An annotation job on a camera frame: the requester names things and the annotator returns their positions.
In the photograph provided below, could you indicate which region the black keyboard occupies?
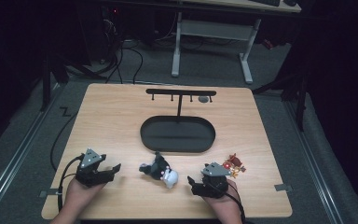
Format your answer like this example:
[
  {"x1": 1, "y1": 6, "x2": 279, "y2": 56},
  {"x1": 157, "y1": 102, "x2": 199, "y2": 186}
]
[{"x1": 249, "y1": 0, "x2": 282, "y2": 7}]

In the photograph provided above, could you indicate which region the red and brown keychain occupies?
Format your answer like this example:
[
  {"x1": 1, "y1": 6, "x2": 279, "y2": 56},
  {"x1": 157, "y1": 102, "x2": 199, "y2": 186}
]
[{"x1": 222, "y1": 152, "x2": 247, "y2": 179}]

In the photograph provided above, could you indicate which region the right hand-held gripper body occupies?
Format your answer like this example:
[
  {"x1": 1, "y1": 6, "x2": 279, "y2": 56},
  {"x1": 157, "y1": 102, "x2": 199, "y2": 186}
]
[{"x1": 195, "y1": 161, "x2": 232, "y2": 200}]

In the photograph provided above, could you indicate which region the metal floor rail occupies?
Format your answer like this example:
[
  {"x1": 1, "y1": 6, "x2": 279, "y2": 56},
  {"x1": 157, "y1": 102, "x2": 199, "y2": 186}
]
[
  {"x1": 283, "y1": 98, "x2": 344, "y2": 224},
  {"x1": 0, "y1": 83, "x2": 62, "y2": 220}
]

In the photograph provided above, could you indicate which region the left hand-held gripper cable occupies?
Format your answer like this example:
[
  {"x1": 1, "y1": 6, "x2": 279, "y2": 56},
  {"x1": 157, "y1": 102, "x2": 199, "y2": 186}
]
[{"x1": 57, "y1": 155, "x2": 85, "y2": 213}]

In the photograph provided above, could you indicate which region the bundle of black cables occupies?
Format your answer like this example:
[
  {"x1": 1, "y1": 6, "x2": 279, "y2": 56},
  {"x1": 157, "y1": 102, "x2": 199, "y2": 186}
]
[{"x1": 101, "y1": 18, "x2": 145, "y2": 85}]

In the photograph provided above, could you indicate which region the white-legged wooden desk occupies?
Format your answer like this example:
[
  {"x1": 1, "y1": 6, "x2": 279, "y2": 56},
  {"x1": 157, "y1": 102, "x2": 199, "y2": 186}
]
[{"x1": 170, "y1": 0, "x2": 303, "y2": 85}]

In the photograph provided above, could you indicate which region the person's right hand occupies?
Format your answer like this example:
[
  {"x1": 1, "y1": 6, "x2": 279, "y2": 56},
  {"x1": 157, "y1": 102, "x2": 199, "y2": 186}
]
[{"x1": 201, "y1": 179, "x2": 241, "y2": 211}]

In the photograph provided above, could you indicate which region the black hook stand with tray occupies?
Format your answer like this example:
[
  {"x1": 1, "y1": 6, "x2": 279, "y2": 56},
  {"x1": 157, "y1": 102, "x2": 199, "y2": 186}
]
[{"x1": 139, "y1": 88, "x2": 217, "y2": 154}]

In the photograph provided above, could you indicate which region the right hand-held gripper cable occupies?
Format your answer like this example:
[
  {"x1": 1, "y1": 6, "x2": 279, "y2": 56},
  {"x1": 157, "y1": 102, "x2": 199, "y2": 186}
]
[{"x1": 224, "y1": 186, "x2": 247, "y2": 224}]

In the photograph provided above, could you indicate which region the dark metal stand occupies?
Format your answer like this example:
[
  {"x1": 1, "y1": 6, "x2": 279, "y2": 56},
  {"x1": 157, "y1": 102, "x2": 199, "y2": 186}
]
[
  {"x1": 39, "y1": 50, "x2": 71, "y2": 113},
  {"x1": 251, "y1": 69, "x2": 310, "y2": 133}
]

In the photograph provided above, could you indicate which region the grey tape strip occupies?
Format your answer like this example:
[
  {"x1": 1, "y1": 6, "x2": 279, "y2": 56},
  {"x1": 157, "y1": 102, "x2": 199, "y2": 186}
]
[
  {"x1": 38, "y1": 188, "x2": 64, "y2": 199},
  {"x1": 273, "y1": 183, "x2": 294, "y2": 192}
]

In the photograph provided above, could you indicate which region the black floor cable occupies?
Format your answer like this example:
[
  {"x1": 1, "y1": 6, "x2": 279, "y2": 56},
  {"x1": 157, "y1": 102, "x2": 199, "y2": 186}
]
[{"x1": 49, "y1": 111, "x2": 79, "y2": 173}]

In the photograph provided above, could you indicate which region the hand-held gripper cable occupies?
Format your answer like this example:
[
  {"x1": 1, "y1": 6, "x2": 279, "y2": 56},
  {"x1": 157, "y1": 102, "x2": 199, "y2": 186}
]
[
  {"x1": 57, "y1": 155, "x2": 85, "y2": 213},
  {"x1": 224, "y1": 186, "x2": 247, "y2": 224}
]

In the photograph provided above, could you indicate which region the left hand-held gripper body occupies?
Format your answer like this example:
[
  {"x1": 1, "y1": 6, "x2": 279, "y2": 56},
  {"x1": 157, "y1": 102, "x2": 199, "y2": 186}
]
[{"x1": 75, "y1": 147, "x2": 115, "y2": 189}]

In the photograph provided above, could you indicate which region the person's left hand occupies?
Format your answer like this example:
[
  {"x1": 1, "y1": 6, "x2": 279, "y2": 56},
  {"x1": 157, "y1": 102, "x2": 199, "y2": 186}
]
[{"x1": 65, "y1": 178, "x2": 107, "y2": 210}]

